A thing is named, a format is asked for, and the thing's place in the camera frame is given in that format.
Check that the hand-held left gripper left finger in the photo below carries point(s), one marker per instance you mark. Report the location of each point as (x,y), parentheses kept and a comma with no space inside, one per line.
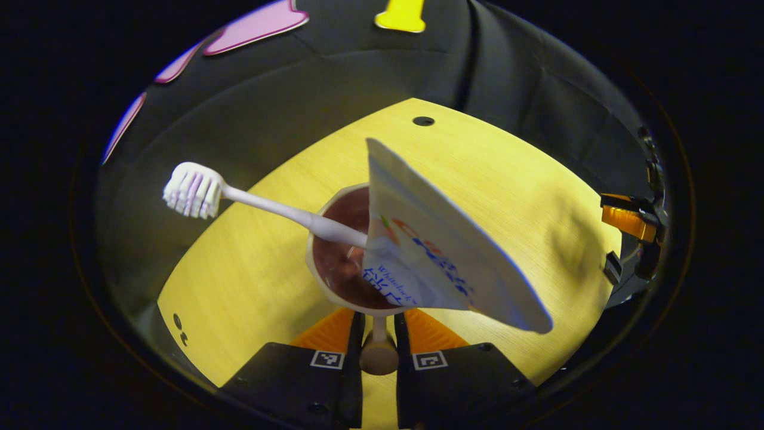
(292,382)

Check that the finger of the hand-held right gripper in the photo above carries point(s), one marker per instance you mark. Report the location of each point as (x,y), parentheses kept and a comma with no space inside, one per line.
(627,220)

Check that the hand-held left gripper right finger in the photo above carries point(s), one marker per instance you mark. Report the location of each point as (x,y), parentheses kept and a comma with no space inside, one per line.
(459,382)

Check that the white toothpaste tube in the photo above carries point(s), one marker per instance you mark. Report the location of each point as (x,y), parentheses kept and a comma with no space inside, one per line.
(430,239)

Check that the light pink toothbrush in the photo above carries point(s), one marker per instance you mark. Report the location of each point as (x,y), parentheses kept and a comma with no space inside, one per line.
(268,206)

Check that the wooden desktop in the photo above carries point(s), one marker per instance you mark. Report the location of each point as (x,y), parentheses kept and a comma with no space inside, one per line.
(513,179)

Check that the black desk grommet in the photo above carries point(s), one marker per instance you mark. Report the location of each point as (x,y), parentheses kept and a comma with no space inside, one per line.
(423,121)

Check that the black backdrop cloth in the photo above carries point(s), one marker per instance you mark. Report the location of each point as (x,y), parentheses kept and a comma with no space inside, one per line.
(298,89)

